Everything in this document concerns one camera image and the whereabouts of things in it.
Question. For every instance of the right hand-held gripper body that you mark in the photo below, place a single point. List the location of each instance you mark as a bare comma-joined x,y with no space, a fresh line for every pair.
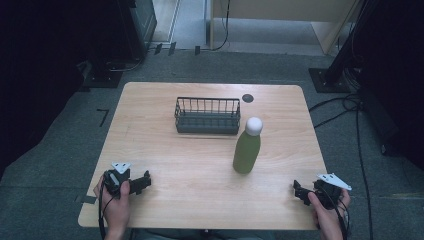
330,193

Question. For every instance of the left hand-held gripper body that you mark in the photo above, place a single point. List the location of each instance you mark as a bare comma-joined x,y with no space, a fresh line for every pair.
115,180

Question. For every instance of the person's right hand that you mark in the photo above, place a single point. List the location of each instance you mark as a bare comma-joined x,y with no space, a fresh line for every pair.
328,220

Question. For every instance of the person's left hand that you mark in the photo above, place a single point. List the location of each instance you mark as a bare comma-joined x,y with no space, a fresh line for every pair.
116,210

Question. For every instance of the dark tape patch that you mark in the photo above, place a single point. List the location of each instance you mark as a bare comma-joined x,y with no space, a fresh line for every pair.
87,199

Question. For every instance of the green bottle with white cap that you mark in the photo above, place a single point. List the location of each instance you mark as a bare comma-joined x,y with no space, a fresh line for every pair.
248,150

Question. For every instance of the black flat stand base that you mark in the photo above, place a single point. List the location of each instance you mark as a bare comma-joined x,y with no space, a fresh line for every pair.
101,79

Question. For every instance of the black round table grommet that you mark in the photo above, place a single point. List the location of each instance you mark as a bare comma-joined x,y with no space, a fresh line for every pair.
247,98

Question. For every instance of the black metal stand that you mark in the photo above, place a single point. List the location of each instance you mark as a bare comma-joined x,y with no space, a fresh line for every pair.
333,76

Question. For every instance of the short black tape strip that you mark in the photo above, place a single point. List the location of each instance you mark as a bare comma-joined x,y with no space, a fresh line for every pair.
172,48
197,50

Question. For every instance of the black equipment cabinet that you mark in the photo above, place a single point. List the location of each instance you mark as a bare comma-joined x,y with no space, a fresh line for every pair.
136,26

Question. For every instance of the light wooden cabinet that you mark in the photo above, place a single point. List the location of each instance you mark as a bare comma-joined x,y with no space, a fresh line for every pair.
283,8

